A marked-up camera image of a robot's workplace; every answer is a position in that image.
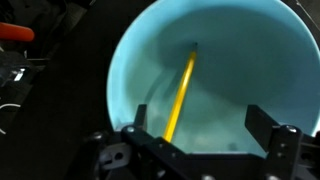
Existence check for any thin white wire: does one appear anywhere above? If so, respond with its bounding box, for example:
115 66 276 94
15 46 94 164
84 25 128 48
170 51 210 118
0 102 22 135

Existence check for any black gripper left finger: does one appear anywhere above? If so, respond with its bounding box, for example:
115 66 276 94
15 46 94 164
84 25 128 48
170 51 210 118
133 103 149 132

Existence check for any red handled clamp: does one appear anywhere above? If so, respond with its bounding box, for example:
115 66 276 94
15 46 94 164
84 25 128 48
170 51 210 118
0 21 36 43

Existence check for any yellow pencil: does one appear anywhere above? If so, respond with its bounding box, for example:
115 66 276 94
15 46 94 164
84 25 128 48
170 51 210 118
162 41 199 144

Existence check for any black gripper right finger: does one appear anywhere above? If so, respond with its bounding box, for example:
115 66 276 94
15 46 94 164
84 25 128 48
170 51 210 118
244 104 281 153

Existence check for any teal bowl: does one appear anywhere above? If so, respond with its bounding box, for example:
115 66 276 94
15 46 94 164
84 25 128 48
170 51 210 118
106 0 320 158

